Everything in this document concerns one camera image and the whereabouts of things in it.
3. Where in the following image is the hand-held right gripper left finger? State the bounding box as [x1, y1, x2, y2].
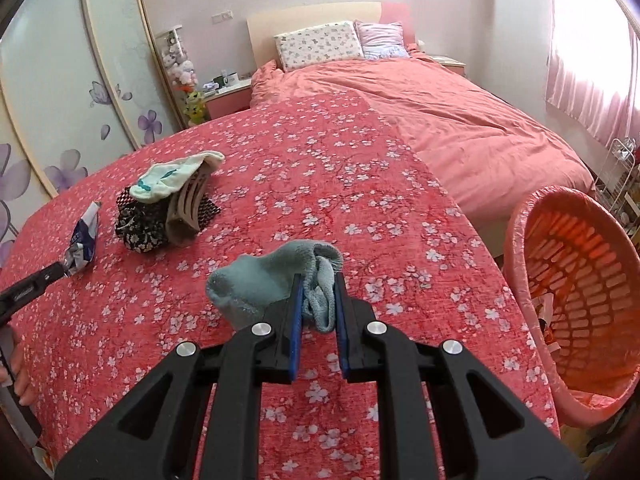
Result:
[54, 272, 304, 480]

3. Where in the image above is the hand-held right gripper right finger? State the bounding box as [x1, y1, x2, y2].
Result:
[332, 272, 583, 480]

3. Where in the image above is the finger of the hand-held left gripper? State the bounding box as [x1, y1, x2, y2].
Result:
[0, 264, 67, 328]

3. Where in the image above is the blue white wrapper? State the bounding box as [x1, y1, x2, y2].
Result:
[62, 201, 102, 276]

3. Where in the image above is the orange plastic laundry basket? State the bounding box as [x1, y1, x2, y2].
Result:
[502, 186, 640, 428]

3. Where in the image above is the person's left hand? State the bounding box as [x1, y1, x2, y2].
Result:
[12, 341, 37, 405]

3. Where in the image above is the black floral cloth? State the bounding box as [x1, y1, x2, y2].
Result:
[115, 191, 222, 253]

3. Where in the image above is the red floral tablecloth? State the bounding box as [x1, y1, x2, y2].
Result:
[0, 91, 561, 466]

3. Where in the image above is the beige hair claw clip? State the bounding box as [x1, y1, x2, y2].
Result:
[165, 169, 213, 247]

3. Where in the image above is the white sock with teal pattern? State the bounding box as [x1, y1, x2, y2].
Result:
[130, 151, 226, 204]

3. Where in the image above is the wardrobe with flower-print doors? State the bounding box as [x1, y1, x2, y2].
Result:
[0, 0, 182, 256]

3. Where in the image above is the pink nightstand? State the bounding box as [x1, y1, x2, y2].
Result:
[202, 80, 253, 121]
[430, 54, 467, 78]

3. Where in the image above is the salmon pink duvet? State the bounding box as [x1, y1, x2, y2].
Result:
[250, 52, 596, 226]

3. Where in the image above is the yellow green plush toy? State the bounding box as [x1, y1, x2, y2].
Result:
[182, 91, 207, 126]

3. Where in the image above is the hanging plush toy organizer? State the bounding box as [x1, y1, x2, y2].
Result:
[155, 26, 198, 86]

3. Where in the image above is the white floral pillow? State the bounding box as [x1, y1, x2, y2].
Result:
[274, 21, 365, 72]

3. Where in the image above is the pink striped pillow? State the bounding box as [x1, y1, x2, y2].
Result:
[354, 21, 411, 59]

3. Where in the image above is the bed with beige headboard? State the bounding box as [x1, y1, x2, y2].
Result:
[247, 1, 596, 231]

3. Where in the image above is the pink curtain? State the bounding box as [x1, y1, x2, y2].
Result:
[545, 0, 640, 147]

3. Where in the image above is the white wire cart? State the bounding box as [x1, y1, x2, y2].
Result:
[595, 137, 640, 222]

